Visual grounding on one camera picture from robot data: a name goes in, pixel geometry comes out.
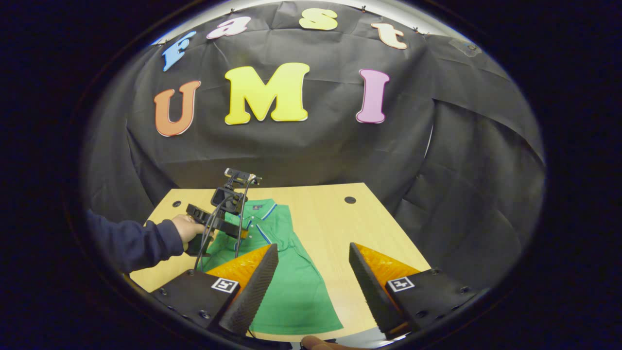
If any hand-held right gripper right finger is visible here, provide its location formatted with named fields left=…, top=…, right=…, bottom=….
left=349, top=242, right=489, bottom=341

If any black backdrop cloth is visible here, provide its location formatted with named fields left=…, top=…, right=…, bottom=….
left=80, top=1, right=547, bottom=292

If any green T-shirt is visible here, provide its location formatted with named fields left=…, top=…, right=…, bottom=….
left=197, top=198, right=345, bottom=335

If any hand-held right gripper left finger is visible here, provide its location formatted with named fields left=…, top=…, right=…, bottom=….
left=151, top=243, right=279, bottom=337

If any black camera cable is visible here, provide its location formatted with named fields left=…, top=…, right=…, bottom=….
left=193, top=177, right=256, bottom=273

